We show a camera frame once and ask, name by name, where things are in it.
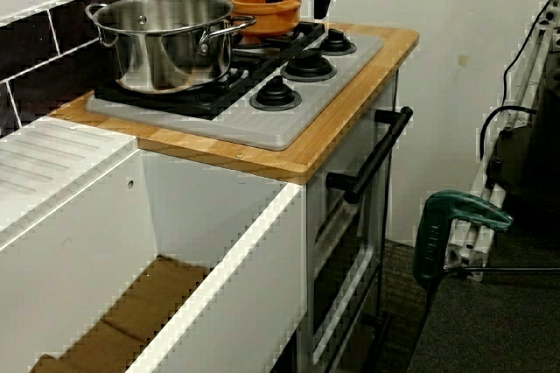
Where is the orange plastic pot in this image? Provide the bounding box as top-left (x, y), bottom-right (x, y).
top-left (223, 0), bottom-right (303, 38)

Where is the black burner grate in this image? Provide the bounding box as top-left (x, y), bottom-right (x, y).
top-left (231, 20), bottom-right (327, 63)
top-left (94, 55), bottom-right (281, 121)

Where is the black stove knob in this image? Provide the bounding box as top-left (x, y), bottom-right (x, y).
top-left (279, 48), bottom-right (338, 82)
top-left (248, 74), bottom-right (303, 112)
top-left (318, 27), bottom-right (358, 57)

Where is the wooden countertop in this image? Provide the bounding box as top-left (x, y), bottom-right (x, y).
top-left (47, 22), bottom-right (420, 186)

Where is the grey stove top panel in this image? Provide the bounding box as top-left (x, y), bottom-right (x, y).
top-left (85, 22), bottom-right (385, 151)

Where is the stainless steel pot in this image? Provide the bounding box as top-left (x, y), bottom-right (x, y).
top-left (85, 0), bottom-right (258, 95)

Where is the white oven door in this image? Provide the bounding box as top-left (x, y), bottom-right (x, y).
top-left (305, 69), bottom-right (402, 368)

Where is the black equipment stand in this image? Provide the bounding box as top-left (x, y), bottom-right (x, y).
top-left (485, 0), bottom-right (560, 234)

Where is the white sink basin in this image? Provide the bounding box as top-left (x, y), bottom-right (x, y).
top-left (0, 116), bottom-right (307, 373)

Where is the brown cardboard sheet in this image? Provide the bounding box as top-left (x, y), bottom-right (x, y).
top-left (28, 254), bottom-right (211, 373)

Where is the black oven door handle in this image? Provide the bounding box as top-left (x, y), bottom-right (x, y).
top-left (325, 105), bottom-right (415, 206)

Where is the thin black cable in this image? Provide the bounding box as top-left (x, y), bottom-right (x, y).
top-left (500, 0), bottom-right (555, 107)

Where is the thick black cable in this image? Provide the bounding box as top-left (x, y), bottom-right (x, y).
top-left (479, 105), bottom-right (538, 162)

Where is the silver aluminium frame rail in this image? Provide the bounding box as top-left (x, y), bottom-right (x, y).
top-left (444, 0), bottom-right (560, 282)

